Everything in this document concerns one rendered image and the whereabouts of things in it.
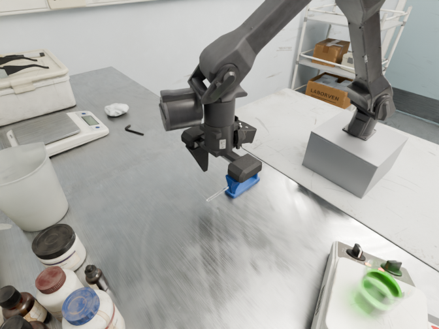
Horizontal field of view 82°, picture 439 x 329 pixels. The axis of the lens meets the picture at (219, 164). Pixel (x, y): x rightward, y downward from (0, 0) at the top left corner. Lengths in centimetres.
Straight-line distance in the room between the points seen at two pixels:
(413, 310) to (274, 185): 37
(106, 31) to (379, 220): 141
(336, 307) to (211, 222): 29
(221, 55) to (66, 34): 116
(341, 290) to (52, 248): 47
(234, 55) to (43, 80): 84
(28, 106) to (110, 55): 59
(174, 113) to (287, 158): 44
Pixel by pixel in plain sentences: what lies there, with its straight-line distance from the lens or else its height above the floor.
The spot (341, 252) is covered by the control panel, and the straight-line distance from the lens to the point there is 52.
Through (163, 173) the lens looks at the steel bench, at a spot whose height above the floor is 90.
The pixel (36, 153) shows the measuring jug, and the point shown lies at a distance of 68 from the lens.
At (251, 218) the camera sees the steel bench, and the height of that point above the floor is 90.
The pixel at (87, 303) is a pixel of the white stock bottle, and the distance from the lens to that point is 41.
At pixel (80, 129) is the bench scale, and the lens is 93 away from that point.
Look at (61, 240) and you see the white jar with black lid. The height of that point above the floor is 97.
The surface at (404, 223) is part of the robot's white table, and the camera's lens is 71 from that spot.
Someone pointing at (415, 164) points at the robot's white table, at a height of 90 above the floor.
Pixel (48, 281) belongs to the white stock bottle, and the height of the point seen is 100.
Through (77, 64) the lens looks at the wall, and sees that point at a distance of 153.
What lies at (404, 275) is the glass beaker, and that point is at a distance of 42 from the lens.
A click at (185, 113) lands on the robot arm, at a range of 42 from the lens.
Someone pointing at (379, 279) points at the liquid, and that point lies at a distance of 43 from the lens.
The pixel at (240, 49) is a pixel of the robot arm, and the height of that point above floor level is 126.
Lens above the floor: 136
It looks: 40 degrees down
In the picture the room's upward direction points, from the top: straight up
